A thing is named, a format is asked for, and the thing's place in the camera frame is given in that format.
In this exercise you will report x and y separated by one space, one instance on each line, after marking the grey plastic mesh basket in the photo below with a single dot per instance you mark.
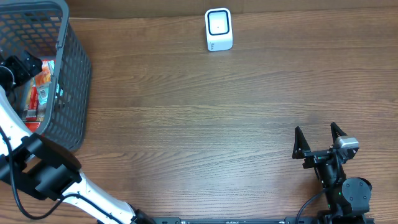
42 28

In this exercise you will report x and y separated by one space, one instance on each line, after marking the red snack stick packet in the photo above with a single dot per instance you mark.
31 114

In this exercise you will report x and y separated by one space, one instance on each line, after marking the orange tissue pack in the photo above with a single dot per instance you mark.
44 77

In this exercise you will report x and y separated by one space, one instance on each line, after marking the orange long noodle package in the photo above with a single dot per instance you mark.
41 109

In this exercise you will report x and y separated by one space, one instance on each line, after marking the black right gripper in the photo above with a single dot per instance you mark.
319 154

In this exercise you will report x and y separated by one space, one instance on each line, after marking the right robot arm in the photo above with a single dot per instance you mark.
347 198

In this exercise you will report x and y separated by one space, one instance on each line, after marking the white barcode scanner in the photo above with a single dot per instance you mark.
219 29

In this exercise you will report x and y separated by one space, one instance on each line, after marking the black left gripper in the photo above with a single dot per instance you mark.
20 64

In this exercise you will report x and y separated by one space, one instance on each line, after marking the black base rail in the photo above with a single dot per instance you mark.
286 220

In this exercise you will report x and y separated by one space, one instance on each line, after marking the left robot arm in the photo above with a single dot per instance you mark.
43 169

